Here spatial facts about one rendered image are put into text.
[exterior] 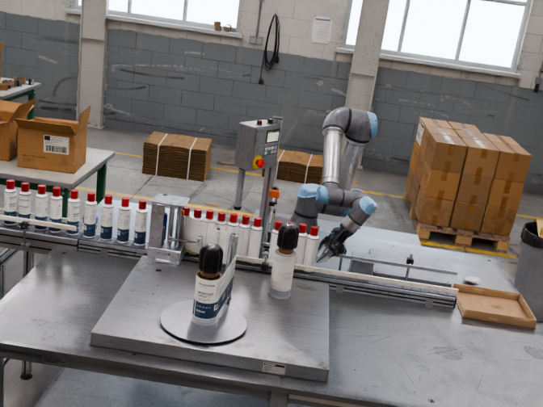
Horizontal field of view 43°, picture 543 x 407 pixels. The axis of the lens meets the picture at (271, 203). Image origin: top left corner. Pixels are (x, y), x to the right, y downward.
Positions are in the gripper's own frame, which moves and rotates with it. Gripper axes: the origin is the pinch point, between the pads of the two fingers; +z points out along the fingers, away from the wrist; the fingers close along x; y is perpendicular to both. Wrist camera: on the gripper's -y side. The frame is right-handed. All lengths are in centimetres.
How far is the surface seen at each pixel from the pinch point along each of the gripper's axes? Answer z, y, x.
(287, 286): 5.8, 31.9, -10.4
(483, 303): -29, -4, 70
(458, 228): 1, -310, 154
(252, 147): -22, 1, -53
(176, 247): 29, 14, -53
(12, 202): 62, 2, -120
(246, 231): 8.5, 2.5, -32.8
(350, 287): -0.7, 6.0, 16.9
